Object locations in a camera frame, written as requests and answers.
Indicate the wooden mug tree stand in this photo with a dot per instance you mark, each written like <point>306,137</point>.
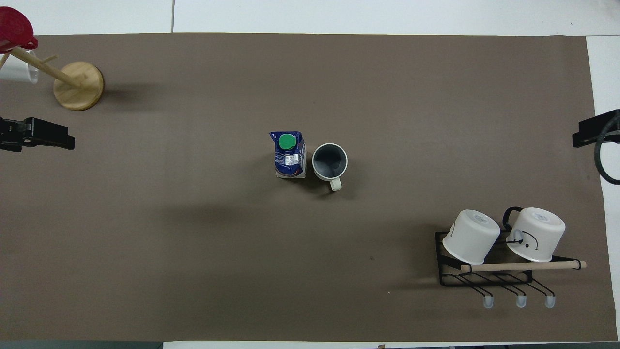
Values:
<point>80,88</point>

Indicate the red cup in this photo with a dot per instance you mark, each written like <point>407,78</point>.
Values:
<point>13,28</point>

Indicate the blue milk carton green cap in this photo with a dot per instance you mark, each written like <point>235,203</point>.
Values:
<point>289,157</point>

